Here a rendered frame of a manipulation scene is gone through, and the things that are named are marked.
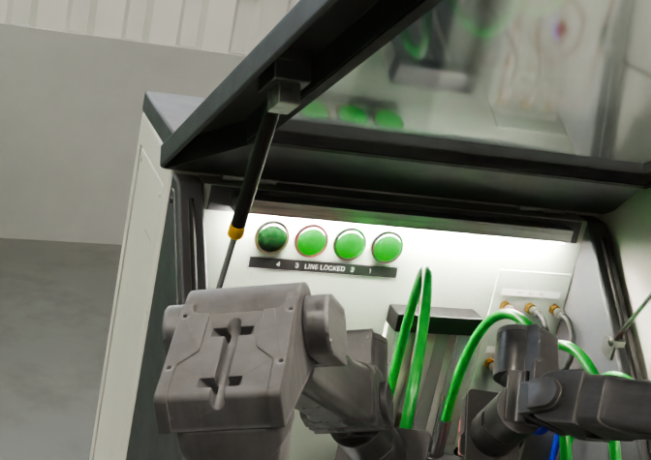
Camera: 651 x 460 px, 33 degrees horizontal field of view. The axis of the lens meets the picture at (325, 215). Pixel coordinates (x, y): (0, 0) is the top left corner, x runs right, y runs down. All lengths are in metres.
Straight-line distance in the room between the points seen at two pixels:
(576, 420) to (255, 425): 0.60
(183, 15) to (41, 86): 0.73
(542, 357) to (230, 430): 0.67
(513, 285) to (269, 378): 1.15
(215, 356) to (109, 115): 4.63
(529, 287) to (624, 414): 0.64
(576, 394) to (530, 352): 0.10
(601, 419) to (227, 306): 0.56
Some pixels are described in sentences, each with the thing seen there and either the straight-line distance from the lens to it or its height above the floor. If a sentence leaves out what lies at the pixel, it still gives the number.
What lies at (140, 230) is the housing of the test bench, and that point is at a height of 1.31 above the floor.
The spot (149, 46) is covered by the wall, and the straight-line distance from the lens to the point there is 5.23.
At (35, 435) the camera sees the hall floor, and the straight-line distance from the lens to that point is 3.76.
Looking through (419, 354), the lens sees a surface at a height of 1.38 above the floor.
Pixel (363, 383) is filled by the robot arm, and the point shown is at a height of 1.45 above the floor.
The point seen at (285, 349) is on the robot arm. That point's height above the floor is 1.61.
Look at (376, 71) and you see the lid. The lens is 1.16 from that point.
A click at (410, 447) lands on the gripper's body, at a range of 1.23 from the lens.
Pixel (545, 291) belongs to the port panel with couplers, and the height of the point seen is 1.33.
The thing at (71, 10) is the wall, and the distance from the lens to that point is 5.18.
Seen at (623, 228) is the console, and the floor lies 1.46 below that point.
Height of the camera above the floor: 1.88
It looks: 17 degrees down
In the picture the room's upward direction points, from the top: 12 degrees clockwise
